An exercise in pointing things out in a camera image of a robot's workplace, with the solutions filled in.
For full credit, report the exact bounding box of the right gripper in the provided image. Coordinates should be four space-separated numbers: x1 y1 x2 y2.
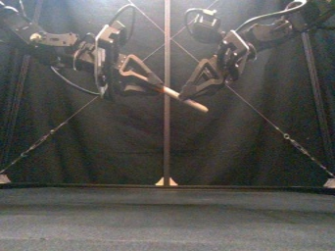
178 29 259 101

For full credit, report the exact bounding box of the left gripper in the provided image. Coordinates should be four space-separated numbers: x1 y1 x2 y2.
76 24 167 100

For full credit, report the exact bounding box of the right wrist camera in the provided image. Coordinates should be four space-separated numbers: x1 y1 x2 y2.
184 8 224 45

